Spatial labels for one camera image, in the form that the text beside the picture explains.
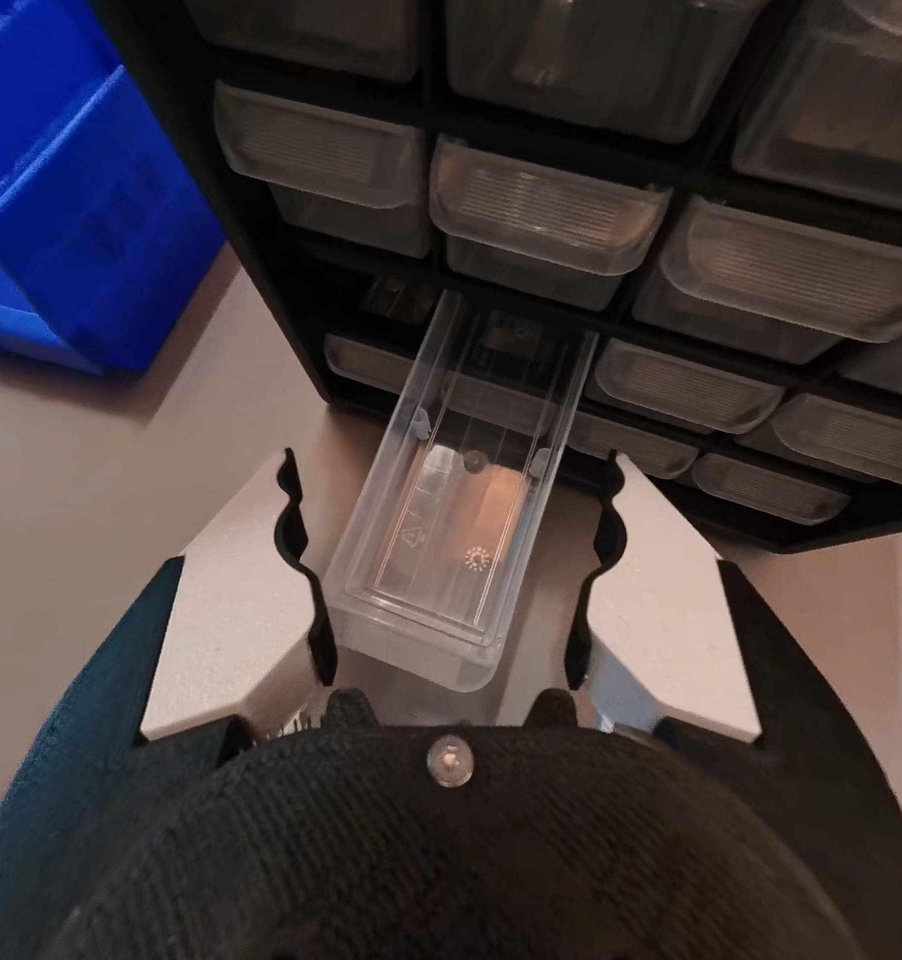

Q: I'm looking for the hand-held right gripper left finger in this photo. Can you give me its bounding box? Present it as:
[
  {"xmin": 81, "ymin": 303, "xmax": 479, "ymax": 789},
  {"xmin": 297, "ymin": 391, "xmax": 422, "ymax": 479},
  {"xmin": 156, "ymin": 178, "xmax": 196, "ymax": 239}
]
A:
[{"xmin": 140, "ymin": 447, "xmax": 339, "ymax": 744}]

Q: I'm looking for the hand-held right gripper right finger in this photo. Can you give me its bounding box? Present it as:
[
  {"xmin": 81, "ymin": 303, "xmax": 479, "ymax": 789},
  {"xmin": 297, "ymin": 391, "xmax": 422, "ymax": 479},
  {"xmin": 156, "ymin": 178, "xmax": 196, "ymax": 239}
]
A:
[{"xmin": 563, "ymin": 448, "xmax": 767, "ymax": 744}]

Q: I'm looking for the clear plastic drawer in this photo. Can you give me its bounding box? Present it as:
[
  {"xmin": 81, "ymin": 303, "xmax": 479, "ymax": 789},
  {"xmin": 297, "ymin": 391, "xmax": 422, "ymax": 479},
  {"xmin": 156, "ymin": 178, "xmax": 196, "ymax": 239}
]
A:
[{"xmin": 322, "ymin": 288, "xmax": 600, "ymax": 693}]

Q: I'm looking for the blue plastic bin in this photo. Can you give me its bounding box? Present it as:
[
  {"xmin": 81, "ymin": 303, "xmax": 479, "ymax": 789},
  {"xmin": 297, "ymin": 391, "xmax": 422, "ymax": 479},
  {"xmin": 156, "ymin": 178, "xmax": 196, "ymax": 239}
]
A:
[{"xmin": 0, "ymin": 0, "xmax": 227, "ymax": 376}]

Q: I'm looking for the black drawer cabinet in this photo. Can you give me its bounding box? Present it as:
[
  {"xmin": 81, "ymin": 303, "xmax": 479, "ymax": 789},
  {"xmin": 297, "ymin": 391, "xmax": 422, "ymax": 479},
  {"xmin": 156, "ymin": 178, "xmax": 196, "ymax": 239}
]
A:
[{"xmin": 121, "ymin": 0, "xmax": 902, "ymax": 556}]

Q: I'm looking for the group of translucent cabinet drawers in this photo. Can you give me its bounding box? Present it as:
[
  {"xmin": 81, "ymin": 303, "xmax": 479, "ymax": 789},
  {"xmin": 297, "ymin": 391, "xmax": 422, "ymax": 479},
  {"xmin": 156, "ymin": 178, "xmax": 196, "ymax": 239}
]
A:
[{"xmin": 184, "ymin": 0, "xmax": 902, "ymax": 526}]

